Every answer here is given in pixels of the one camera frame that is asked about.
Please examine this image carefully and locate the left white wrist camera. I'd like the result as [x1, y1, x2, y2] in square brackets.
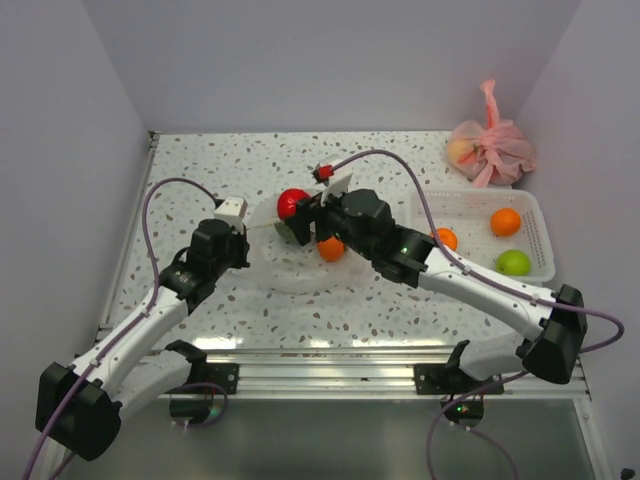
[214, 196, 248, 232]

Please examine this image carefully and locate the orange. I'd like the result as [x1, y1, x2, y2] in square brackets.
[490, 208, 522, 237]
[316, 237, 346, 262]
[430, 228, 458, 251]

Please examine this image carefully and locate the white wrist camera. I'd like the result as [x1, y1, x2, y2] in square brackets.
[214, 196, 248, 232]
[312, 160, 353, 206]

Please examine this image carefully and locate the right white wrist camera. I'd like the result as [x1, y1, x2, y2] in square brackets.
[312, 160, 353, 206]

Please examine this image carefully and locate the clear printed plastic bag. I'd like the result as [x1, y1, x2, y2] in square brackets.
[239, 195, 371, 294]

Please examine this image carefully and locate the orange in basket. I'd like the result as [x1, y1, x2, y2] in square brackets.
[490, 208, 522, 237]

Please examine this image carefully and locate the aluminium mounting rail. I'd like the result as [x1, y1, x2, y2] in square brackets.
[144, 344, 584, 400]

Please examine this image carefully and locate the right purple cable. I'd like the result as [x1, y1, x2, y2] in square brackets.
[329, 149, 625, 480]

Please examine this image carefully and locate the purple cable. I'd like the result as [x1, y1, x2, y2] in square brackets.
[329, 149, 625, 480]
[19, 177, 224, 480]

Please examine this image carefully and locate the white plastic basket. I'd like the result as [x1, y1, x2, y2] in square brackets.
[425, 188, 556, 283]

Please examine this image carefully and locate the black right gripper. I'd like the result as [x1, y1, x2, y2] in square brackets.
[287, 180, 376, 260]

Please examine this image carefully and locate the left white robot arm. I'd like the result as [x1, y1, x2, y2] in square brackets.
[35, 214, 249, 461]

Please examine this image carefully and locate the red fruit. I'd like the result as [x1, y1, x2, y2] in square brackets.
[276, 188, 310, 221]

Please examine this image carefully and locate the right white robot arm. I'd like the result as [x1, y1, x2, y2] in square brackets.
[284, 189, 587, 393]

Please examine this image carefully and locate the right black base bracket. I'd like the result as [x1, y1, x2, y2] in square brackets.
[413, 363, 504, 396]

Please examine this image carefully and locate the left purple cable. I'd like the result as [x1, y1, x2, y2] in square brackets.
[19, 177, 224, 480]

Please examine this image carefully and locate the green apple in basket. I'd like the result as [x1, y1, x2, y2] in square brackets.
[494, 249, 531, 276]

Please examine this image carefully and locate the left black base bracket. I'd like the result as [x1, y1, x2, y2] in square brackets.
[170, 363, 240, 395]

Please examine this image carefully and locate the black base bracket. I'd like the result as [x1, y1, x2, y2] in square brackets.
[413, 363, 504, 396]
[170, 363, 240, 395]

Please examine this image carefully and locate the peach in pink bag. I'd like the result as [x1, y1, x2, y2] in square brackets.
[446, 138, 476, 166]

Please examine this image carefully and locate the pink plastic bag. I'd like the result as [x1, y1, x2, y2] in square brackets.
[446, 79, 537, 188]

